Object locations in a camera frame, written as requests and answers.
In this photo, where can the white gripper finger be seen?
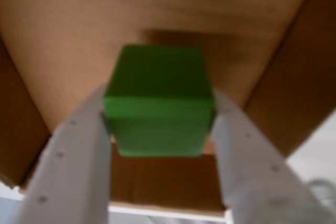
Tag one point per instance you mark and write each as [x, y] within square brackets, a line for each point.
[68, 169]

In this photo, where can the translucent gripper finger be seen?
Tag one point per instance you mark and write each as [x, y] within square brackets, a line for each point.
[257, 176]

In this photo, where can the green cube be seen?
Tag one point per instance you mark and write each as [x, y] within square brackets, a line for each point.
[160, 103]

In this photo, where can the brown cardboard box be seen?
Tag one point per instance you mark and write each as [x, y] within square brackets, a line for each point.
[78, 37]

